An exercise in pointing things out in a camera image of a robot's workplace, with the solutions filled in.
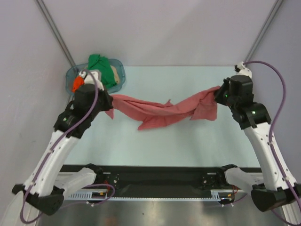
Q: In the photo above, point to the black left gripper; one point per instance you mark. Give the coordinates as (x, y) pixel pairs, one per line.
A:
(109, 100)

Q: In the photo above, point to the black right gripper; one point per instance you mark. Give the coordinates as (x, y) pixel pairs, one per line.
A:
(218, 97)

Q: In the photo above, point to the pink polo shirt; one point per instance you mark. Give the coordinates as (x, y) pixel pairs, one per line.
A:
(153, 115)

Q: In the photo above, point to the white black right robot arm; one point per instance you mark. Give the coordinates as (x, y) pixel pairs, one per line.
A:
(278, 186)

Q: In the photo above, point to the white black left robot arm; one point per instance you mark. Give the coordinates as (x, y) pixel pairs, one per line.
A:
(41, 189)

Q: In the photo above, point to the beige t shirt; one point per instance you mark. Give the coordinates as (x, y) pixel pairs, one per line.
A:
(116, 76)

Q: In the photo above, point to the orange t shirt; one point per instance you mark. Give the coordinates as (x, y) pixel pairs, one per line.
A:
(77, 83)

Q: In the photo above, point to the green t shirt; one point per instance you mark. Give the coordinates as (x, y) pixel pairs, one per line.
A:
(102, 64)

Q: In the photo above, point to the clear blue plastic bin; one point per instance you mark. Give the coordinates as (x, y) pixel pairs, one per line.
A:
(73, 72)

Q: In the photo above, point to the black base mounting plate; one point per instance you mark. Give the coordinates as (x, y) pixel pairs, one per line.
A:
(139, 178)

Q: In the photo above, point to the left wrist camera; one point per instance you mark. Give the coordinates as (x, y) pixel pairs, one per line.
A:
(93, 77)

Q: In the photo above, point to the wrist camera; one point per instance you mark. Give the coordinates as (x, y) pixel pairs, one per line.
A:
(93, 77)
(241, 69)

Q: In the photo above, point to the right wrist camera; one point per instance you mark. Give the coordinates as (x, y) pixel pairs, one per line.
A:
(241, 69)

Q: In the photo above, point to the white slotted cable duct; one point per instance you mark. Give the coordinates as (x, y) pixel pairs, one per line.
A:
(160, 194)

